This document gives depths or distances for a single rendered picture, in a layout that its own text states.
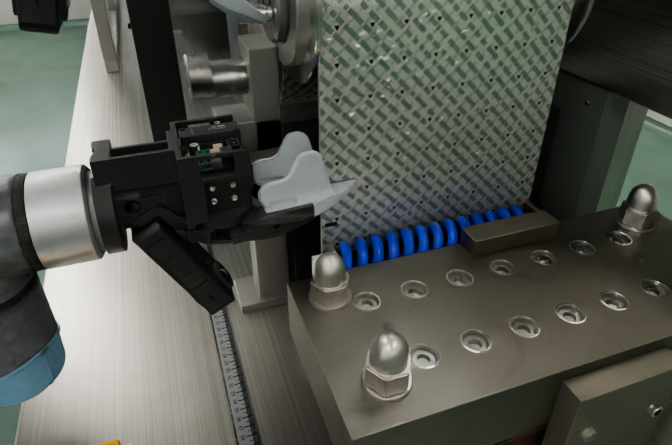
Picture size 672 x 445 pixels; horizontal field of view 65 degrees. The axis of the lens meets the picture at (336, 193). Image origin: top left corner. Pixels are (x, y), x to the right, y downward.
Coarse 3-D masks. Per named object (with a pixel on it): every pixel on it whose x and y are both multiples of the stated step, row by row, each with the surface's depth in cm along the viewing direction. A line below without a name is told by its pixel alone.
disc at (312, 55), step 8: (312, 0) 39; (320, 0) 38; (312, 8) 39; (320, 8) 38; (312, 16) 39; (320, 16) 38; (312, 24) 40; (320, 24) 39; (312, 32) 40; (320, 32) 39; (312, 40) 40; (320, 40) 40; (312, 48) 41; (320, 48) 40; (312, 56) 41; (304, 64) 44; (312, 64) 42; (296, 72) 46; (304, 72) 44; (312, 72) 42; (296, 80) 47; (304, 80) 44
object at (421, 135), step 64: (384, 64) 43; (448, 64) 45; (512, 64) 48; (320, 128) 44; (384, 128) 46; (448, 128) 49; (512, 128) 51; (384, 192) 50; (448, 192) 53; (512, 192) 56
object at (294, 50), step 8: (296, 0) 39; (304, 0) 39; (296, 8) 39; (304, 8) 39; (296, 16) 40; (304, 16) 40; (296, 24) 40; (304, 24) 40; (296, 32) 40; (304, 32) 41; (288, 40) 43; (296, 40) 41; (304, 40) 41; (280, 48) 46; (288, 48) 44; (296, 48) 42; (304, 48) 42; (280, 56) 47; (288, 56) 44; (296, 56) 43; (304, 56) 43; (288, 64) 45; (296, 64) 45
